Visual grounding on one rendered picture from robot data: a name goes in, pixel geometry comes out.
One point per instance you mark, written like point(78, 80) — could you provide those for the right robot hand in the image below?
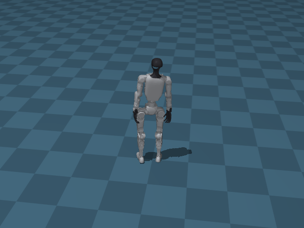
point(168, 116)

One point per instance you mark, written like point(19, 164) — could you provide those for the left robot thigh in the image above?
point(140, 118)

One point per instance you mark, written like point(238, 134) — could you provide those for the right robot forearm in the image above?
point(168, 103)

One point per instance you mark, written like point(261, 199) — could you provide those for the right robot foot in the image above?
point(158, 159)

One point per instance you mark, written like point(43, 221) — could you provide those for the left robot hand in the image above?
point(135, 115)

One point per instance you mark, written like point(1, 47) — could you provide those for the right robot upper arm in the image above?
point(168, 86)

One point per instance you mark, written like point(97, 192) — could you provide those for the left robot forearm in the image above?
point(136, 101)

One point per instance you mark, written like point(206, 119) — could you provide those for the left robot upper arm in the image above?
point(141, 80)

